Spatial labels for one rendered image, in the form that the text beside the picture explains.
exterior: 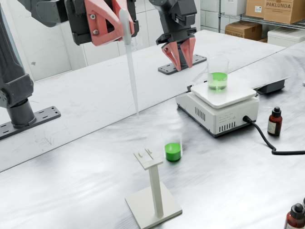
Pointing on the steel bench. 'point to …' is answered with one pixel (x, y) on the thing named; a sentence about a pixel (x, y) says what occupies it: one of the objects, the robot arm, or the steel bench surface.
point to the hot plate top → (220, 101)
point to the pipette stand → (152, 195)
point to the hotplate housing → (219, 113)
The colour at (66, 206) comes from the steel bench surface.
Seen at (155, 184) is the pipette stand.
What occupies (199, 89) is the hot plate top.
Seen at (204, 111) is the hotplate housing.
